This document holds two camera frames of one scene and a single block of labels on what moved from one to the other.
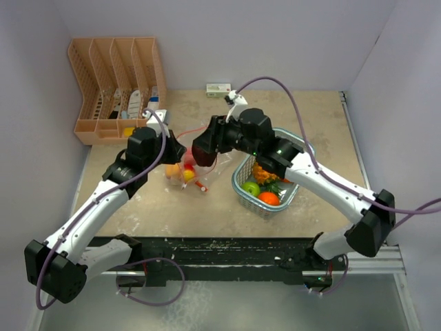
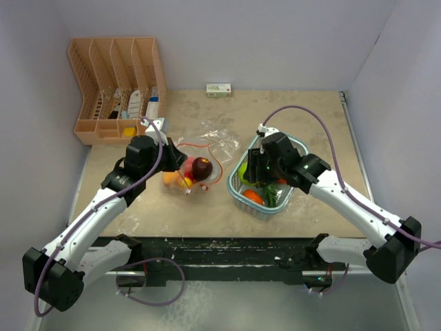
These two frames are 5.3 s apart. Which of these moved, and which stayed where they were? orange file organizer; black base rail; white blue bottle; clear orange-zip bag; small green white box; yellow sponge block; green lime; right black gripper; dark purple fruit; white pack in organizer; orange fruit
Moved: green lime; orange fruit; right black gripper; dark purple fruit; clear orange-zip bag
Stayed: black base rail; small green white box; yellow sponge block; orange file organizer; white pack in organizer; white blue bottle
